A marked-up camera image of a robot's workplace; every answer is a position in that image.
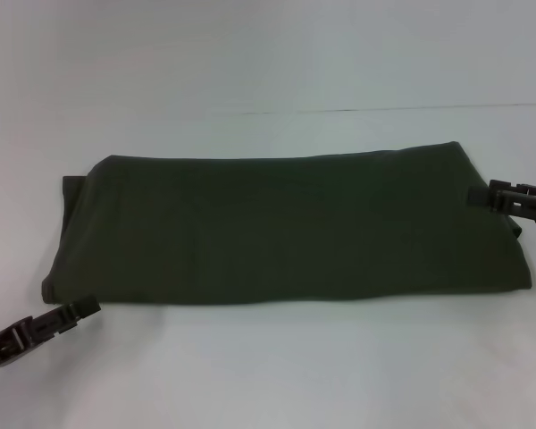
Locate dark green shirt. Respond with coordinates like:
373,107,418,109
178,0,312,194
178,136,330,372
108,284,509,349
41,140,531,303

